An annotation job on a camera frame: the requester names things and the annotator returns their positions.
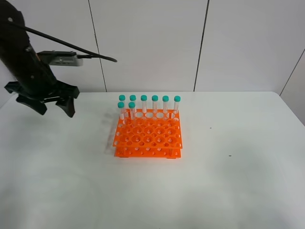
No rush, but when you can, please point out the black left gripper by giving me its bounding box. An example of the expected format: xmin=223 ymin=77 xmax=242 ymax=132
xmin=4 ymin=81 xmax=80 ymax=117

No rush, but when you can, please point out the green-capped test tube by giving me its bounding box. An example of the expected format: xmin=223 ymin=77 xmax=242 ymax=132
xmin=117 ymin=102 xmax=126 ymax=121
xmin=128 ymin=102 xmax=136 ymax=126

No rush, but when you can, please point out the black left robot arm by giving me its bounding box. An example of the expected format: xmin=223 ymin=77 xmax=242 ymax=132
xmin=0 ymin=0 xmax=80 ymax=117

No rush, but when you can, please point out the row test tube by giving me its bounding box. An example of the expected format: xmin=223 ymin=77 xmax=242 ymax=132
xmin=130 ymin=94 xmax=136 ymax=103
xmin=119 ymin=94 xmax=126 ymax=103
xmin=173 ymin=95 xmax=181 ymax=114
xmin=162 ymin=95 xmax=169 ymax=114
xmin=141 ymin=95 xmax=147 ymax=114
xmin=152 ymin=95 xmax=158 ymax=114

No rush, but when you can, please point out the orange test tube rack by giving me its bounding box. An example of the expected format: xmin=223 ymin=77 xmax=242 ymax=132
xmin=113 ymin=109 xmax=183 ymax=159

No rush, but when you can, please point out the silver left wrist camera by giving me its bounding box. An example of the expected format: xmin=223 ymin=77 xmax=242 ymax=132
xmin=37 ymin=51 xmax=83 ymax=67

